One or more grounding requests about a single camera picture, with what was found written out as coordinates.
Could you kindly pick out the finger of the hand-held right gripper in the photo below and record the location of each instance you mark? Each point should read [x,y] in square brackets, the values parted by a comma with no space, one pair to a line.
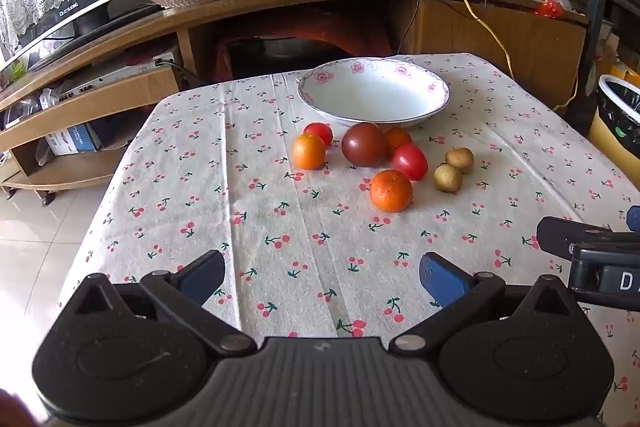
[555,234]
[635,218]

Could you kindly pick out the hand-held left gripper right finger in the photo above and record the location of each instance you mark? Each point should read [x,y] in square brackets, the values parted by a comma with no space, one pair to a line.
[442,279]

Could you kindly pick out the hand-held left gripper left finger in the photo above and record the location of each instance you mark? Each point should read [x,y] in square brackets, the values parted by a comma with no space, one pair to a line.
[202,277]

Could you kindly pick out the small brown round fruit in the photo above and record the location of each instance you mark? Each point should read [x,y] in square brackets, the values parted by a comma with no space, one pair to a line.
[447,178]
[460,160]

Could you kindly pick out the dimpled orange tangerine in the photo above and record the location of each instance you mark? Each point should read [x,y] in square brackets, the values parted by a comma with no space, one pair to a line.
[391,191]

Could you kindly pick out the oval red tomato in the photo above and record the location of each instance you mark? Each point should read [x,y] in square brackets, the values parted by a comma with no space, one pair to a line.
[410,162]

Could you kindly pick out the small orange tangerine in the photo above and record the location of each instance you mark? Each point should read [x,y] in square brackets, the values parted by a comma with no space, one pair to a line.
[398,137]

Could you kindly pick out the smooth orange tomato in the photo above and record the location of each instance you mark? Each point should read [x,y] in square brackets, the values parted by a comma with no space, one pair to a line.
[309,152]

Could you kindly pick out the small red tomato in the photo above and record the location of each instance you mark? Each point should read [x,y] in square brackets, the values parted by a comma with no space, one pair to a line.
[320,132]

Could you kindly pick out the white floral bowl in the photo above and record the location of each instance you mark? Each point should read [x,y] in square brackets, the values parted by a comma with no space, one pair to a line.
[375,97]

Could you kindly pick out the cherry print tablecloth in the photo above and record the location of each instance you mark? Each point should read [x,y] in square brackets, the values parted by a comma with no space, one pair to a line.
[200,187]

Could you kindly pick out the yellow trash bin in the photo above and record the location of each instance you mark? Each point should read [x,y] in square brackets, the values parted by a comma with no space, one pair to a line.
[617,117]

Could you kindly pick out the yellow box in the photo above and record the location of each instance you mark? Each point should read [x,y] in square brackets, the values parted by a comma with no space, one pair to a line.
[625,74]

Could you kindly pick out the blue white box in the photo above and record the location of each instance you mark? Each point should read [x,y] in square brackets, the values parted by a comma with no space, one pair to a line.
[72,139]

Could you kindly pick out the black metal rack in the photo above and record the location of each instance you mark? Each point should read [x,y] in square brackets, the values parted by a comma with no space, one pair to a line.
[597,7]

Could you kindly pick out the silver set-top box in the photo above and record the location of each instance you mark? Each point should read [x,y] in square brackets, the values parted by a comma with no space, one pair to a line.
[115,74]

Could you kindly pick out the red plastic bag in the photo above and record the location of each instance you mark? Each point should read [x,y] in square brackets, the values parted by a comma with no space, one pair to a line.
[340,34]

